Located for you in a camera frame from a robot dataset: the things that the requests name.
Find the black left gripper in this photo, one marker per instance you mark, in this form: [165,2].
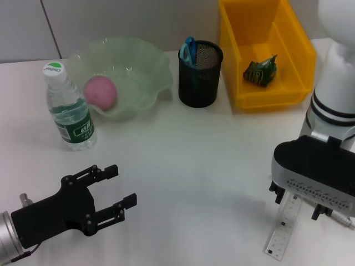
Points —
[55,213]

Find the transparent plastic ruler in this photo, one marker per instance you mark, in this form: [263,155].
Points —
[283,230]

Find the clear green-label water bottle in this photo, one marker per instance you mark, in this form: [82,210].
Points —
[75,124]

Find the blue scissors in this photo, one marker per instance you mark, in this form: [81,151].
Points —
[191,50]

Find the pink peach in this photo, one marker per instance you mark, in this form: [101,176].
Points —
[101,92]

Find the green plastic wrapper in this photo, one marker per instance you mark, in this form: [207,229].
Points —
[260,72]

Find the green glass fruit bowl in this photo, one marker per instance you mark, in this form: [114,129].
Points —
[138,83]

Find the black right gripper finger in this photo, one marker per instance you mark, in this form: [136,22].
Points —
[278,194]
[320,212]

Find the yellow plastic bin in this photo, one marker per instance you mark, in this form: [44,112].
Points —
[266,33]

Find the black mesh pen holder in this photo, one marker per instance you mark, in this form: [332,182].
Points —
[198,83]

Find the silver white pen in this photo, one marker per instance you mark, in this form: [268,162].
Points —
[342,219]

